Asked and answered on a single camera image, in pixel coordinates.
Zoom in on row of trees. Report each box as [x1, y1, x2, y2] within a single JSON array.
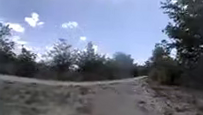
[[0, 21, 153, 86]]

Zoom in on pale dirt path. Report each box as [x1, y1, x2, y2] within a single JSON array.
[[0, 67, 163, 115]]

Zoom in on patchy dry grass ground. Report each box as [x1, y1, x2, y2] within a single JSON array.
[[0, 79, 101, 115]]

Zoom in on tall dark trees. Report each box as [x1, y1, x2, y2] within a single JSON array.
[[147, 0, 203, 91]]

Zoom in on stony dirt verge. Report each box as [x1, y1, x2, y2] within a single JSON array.
[[136, 77, 203, 115]]

